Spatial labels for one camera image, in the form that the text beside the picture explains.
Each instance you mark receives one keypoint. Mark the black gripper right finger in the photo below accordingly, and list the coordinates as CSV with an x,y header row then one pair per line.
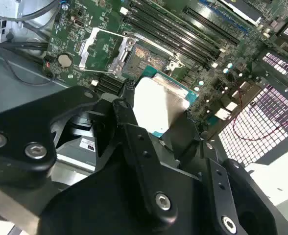
x,y
215,180

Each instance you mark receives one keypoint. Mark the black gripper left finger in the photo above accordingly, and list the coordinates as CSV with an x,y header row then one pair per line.
x,y
24,127

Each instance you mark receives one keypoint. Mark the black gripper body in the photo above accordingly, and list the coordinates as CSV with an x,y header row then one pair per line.
x,y
97,208

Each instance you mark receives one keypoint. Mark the silver topped CPU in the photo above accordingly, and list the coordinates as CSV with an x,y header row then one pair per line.
x,y
158,102

